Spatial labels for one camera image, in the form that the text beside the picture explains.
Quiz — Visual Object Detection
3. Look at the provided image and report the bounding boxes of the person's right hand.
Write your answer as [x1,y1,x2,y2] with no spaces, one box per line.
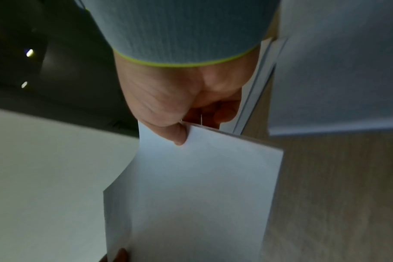
[114,45,260,146]

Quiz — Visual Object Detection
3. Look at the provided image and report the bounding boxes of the person's left hand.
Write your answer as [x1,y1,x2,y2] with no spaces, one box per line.
[99,249,130,262]

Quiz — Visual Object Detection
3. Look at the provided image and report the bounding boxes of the thin bundle of white papers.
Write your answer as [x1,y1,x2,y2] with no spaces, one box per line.
[103,120,284,262]

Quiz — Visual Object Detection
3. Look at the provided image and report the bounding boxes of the stack of white sheets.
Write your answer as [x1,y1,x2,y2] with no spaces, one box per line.
[232,0,393,137]

